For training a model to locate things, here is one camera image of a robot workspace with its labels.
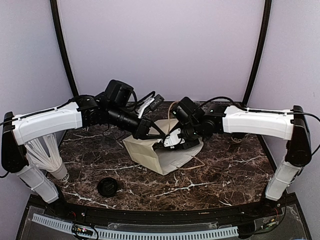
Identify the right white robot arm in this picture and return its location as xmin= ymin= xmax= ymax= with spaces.
xmin=163 ymin=97 xmax=315 ymax=217

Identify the white slotted cable duct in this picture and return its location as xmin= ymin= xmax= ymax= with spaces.
xmin=31 ymin=213 xmax=239 ymax=240

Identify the cream paper bag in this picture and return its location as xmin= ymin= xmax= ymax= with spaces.
xmin=122 ymin=101 xmax=206 ymax=176

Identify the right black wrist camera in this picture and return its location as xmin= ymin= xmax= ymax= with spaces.
xmin=170 ymin=96 xmax=205 ymax=125

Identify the right black frame post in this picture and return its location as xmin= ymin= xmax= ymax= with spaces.
xmin=242 ymin=0 xmax=272 ymax=106

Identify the left black frame post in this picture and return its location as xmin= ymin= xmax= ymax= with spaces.
xmin=49 ymin=0 xmax=79 ymax=97

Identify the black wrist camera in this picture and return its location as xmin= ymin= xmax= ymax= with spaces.
xmin=104 ymin=79 xmax=134 ymax=107
xmin=170 ymin=96 xmax=205 ymax=125

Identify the white cup with straws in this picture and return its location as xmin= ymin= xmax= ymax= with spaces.
xmin=24 ymin=133 xmax=70 ymax=183

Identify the black plastic cup lid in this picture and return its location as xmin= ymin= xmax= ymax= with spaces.
xmin=97 ymin=177 xmax=118 ymax=198

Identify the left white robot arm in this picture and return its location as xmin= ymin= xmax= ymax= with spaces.
xmin=1 ymin=94 xmax=165 ymax=218

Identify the black frame post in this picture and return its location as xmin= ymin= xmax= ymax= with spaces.
xmin=242 ymin=0 xmax=272 ymax=106
xmin=49 ymin=0 xmax=79 ymax=97

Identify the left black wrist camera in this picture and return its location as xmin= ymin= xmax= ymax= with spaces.
xmin=104 ymin=79 xmax=134 ymax=107

